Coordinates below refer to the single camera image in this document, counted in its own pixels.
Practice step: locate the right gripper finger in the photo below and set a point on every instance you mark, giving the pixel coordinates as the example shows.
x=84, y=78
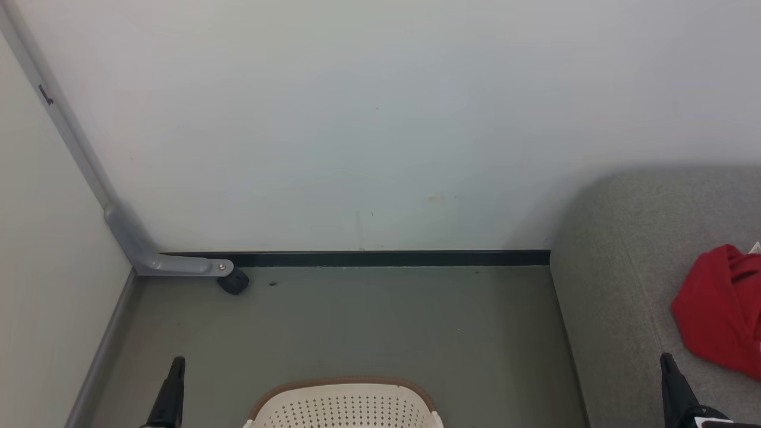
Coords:
x=678, y=398

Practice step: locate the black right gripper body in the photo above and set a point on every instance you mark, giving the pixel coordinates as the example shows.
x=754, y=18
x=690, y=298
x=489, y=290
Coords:
x=716, y=419

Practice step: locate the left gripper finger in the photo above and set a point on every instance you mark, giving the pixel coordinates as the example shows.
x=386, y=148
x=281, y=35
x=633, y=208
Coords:
x=171, y=398

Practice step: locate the red and white shirt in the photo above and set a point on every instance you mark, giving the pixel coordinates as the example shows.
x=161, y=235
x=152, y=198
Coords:
x=722, y=309

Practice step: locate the beige perforated laundry basket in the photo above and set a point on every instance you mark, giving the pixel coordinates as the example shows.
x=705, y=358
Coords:
x=345, y=407

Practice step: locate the grey fabric sofa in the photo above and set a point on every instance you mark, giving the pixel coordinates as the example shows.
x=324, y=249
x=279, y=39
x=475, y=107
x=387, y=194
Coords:
x=618, y=267

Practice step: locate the grey wall baseboard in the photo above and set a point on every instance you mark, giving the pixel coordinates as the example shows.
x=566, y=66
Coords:
x=101, y=356

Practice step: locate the grey metal frame leg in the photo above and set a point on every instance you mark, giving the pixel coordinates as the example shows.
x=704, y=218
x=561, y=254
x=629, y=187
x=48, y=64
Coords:
x=128, y=238

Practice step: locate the black wall baseboard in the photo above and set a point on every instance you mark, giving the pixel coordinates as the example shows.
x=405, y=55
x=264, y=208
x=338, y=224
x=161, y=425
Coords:
x=386, y=258

